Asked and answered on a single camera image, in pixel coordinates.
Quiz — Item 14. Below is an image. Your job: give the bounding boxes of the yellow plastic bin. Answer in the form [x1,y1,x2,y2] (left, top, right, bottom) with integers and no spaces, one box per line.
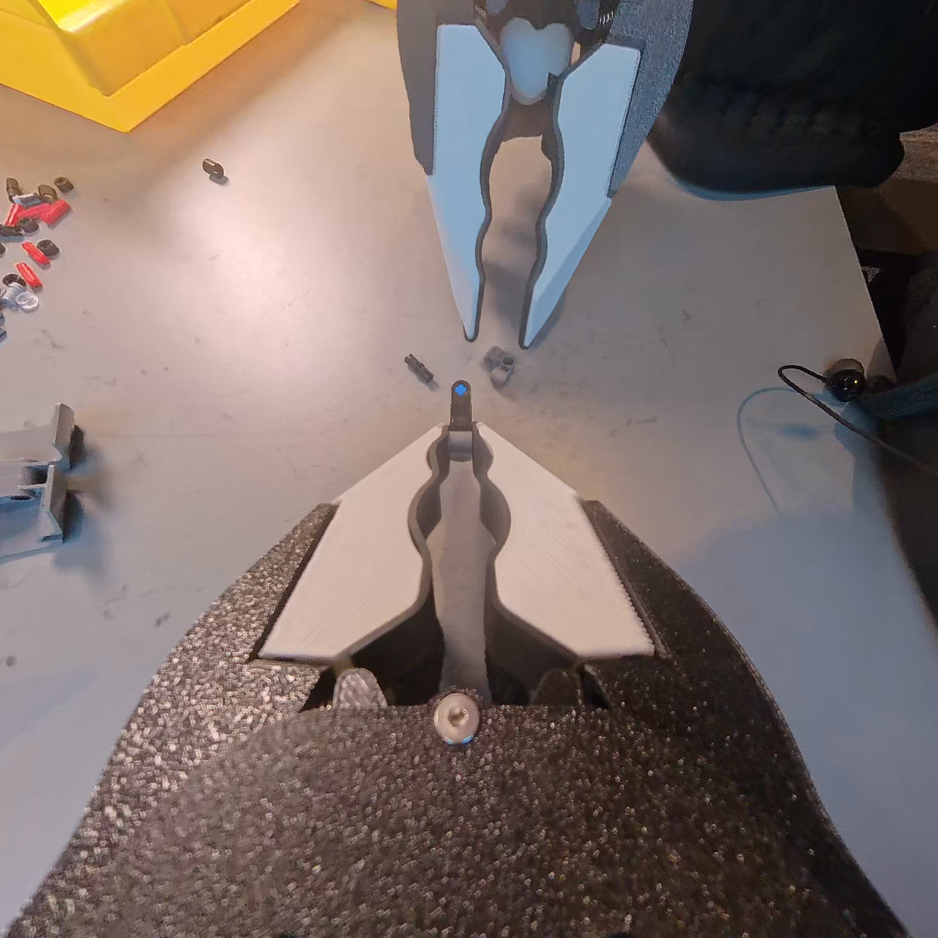
[0,0,301,134]

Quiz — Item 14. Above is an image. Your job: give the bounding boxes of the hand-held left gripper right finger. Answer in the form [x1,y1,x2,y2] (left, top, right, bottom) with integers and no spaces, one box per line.
[471,425,655,703]

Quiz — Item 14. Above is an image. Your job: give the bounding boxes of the pile of small toy parts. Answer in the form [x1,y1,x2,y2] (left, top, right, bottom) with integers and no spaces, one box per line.
[0,174,76,341]

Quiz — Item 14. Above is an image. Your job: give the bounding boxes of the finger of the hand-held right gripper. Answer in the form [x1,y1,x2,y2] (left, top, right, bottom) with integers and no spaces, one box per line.
[518,44,640,350]
[426,23,510,343]

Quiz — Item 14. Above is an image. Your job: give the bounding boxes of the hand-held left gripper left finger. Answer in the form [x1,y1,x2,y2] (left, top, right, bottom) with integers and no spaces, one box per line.
[258,425,449,706]

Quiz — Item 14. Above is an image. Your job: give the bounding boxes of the thin black cord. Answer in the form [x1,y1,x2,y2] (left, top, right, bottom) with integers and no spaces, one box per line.
[777,364,938,470]

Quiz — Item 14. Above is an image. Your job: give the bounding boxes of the grey desk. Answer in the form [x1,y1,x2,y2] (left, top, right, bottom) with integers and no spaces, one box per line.
[0,0,932,938]

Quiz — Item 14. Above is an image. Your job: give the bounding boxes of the silver toy scoop part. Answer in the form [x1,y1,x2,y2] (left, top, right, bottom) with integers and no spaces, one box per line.
[0,403,85,561]

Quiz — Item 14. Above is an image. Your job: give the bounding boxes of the person's black jacket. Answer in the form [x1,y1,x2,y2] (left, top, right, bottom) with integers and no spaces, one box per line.
[835,125,938,631]

